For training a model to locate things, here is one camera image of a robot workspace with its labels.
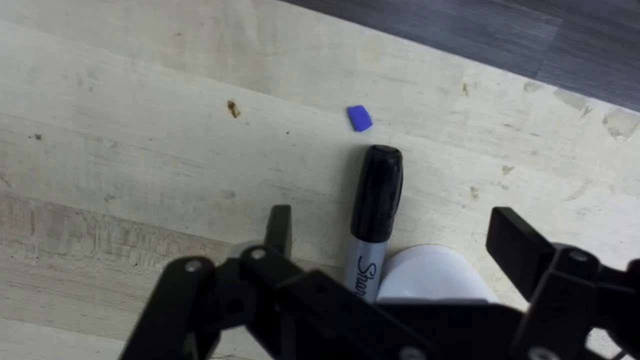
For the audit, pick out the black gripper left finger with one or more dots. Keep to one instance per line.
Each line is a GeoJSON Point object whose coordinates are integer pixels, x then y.
{"type": "Point", "coordinates": [201, 301]}

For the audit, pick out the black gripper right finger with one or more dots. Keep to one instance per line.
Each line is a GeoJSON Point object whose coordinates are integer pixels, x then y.
{"type": "Point", "coordinates": [572, 301]}

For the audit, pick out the small purple chip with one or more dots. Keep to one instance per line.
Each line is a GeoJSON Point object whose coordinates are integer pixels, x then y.
{"type": "Point", "coordinates": [361, 118]}

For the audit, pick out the black grey marker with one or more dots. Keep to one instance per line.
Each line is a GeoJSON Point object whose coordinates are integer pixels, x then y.
{"type": "Point", "coordinates": [379, 200]}

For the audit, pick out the white plastic cup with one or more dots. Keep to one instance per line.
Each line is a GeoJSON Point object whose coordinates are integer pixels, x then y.
{"type": "Point", "coordinates": [433, 277]}

